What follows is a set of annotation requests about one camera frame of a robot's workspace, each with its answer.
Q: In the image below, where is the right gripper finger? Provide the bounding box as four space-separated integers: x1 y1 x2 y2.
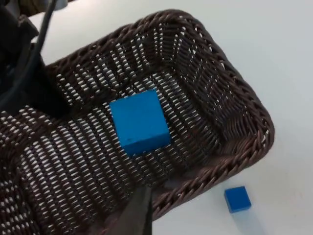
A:
114 186 154 235

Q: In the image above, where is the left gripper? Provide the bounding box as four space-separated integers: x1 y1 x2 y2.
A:
0 4 70 118

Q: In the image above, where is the large blue cube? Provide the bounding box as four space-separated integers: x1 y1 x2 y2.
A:
109 89 171 157

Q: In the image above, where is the dark brown wicker basket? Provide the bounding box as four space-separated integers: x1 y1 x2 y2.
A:
0 9 276 235

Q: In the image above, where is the small blue cube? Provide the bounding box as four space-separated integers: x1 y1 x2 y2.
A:
224 186 252 213

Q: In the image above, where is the black cable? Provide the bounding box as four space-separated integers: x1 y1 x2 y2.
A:
0 0 56 103

